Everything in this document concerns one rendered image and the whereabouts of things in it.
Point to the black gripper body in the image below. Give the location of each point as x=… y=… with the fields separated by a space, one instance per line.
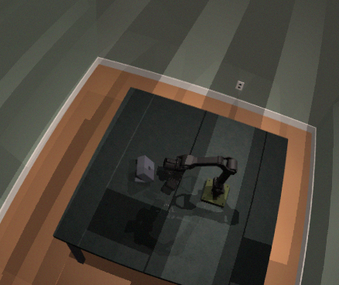
x=171 y=184

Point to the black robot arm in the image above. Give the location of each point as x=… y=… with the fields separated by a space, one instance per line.
x=188 y=162

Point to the grey sloped panel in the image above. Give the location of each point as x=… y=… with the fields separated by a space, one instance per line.
x=144 y=170

